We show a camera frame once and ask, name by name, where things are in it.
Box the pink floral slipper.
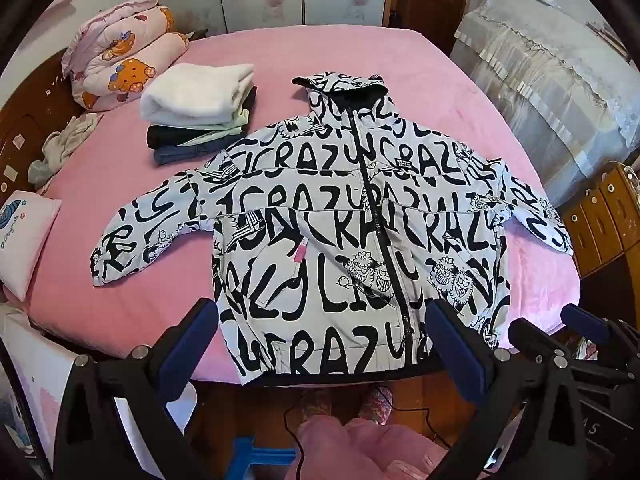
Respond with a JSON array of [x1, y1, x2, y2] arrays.
[[300, 390, 333, 418], [357, 387, 393, 423]]

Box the dark wooden headboard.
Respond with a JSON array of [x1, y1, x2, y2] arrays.
[[0, 50, 76, 211]]

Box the wooden drawer cabinet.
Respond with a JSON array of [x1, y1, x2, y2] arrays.
[[560, 160, 640, 281]]

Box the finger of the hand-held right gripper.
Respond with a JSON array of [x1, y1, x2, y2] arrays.
[[559, 304, 613, 346], [507, 317, 562, 362]]

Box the white black lettered hooded jacket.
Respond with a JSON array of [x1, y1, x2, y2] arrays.
[[90, 72, 575, 388]]

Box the person's pink pants legs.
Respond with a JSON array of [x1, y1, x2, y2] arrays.
[[295, 415, 451, 480]]

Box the light green folded garment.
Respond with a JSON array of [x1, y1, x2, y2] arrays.
[[150, 109, 251, 147]]

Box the pink embroidered pillow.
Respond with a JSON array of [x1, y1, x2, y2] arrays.
[[0, 190, 63, 303]]

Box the blue plastic stool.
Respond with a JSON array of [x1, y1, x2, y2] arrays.
[[220, 435, 301, 480]]

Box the pile of folded clothes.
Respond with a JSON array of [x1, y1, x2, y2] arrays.
[[140, 62, 256, 126]]

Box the crumpled grey cloth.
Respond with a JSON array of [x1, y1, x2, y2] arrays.
[[27, 112, 103, 196]]

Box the pink plush bed blanket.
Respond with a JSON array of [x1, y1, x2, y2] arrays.
[[22, 27, 583, 398]]

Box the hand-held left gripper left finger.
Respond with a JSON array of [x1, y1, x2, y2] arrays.
[[52, 298, 221, 480]]

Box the blue folded garment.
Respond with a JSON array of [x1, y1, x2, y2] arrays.
[[152, 135, 236, 166]]

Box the black folded garment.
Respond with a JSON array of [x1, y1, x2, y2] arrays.
[[147, 87, 258, 150]]

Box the pink bear print folded quilt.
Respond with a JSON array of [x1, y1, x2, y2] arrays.
[[60, 0, 191, 112]]

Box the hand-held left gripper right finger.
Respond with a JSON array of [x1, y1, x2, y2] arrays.
[[424, 299, 591, 480]]

